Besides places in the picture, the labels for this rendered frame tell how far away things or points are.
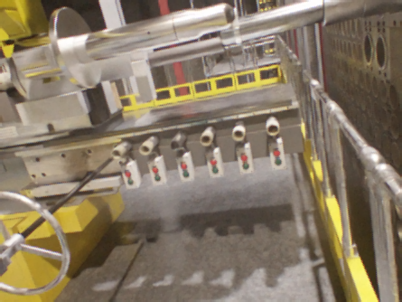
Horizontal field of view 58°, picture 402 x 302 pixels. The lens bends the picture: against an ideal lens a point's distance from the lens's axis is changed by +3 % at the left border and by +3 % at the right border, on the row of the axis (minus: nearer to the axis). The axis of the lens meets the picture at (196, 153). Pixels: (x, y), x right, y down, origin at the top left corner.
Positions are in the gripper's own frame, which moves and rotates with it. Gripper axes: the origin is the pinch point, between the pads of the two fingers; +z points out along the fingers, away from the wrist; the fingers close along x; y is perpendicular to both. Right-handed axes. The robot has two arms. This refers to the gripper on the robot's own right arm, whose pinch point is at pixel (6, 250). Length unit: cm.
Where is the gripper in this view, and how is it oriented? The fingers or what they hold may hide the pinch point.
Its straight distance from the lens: 133.5
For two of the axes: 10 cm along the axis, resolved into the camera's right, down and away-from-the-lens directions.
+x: 9.3, -2.6, -2.8
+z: 1.8, -3.5, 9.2
